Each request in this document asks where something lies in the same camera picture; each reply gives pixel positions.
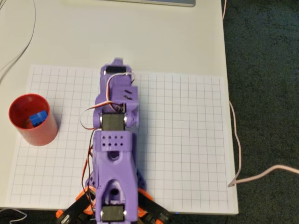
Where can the silver laptop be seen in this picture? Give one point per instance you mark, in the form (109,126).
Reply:
(163,2)

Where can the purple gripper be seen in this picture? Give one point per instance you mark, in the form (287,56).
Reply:
(116,69)

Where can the orange black table clamp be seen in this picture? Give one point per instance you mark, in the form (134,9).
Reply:
(74,208)
(151,207)

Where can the blue toy brick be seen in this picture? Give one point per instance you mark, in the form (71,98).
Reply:
(37,118)

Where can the white grid paper sheet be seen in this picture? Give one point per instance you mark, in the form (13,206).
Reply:
(187,163)

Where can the red plastic cup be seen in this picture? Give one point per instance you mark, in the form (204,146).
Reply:
(38,135)

